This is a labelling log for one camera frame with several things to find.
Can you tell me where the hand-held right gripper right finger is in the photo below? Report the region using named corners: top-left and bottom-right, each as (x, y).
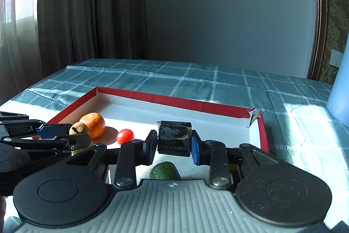
top-left (191, 130), bottom-right (284, 190)

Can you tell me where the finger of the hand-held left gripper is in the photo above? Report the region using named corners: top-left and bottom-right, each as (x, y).
top-left (0, 135), bottom-right (91, 152)
top-left (0, 111), bottom-right (73, 140)

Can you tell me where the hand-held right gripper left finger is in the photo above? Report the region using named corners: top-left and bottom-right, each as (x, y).
top-left (68, 130), bottom-right (159, 190)

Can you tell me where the brown kiwi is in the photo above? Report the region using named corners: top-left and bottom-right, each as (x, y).
top-left (69, 122), bottom-right (90, 136)

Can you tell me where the dark cylindrical block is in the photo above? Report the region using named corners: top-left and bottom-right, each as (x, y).
top-left (157, 120), bottom-right (193, 157)

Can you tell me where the orange tangerine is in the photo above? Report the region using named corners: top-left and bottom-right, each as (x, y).
top-left (79, 112), bottom-right (106, 140)

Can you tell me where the green avocado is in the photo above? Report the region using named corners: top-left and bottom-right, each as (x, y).
top-left (149, 161), bottom-right (182, 181)

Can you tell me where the red cherry tomato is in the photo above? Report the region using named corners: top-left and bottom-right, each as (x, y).
top-left (116, 128), bottom-right (135, 145)

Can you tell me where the red cardboard box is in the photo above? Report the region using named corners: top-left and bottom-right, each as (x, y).
top-left (45, 86), bottom-right (270, 184)

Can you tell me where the sheer white curtain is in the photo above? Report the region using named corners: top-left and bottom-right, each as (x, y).
top-left (0, 0), bottom-right (44, 106)

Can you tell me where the brown patterned curtain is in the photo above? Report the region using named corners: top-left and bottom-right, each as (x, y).
top-left (37, 0), bottom-right (148, 81)

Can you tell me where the blue kettle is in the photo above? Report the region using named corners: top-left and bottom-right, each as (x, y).
top-left (327, 34), bottom-right (349, 126)

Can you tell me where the white wall switch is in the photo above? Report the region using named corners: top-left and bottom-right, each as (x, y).
top-left (330, 49), bottom-right (341, 67)

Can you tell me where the gilded wall panel frame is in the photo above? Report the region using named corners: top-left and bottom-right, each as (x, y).
top-left (307, 0), bottom-right (349, 85)

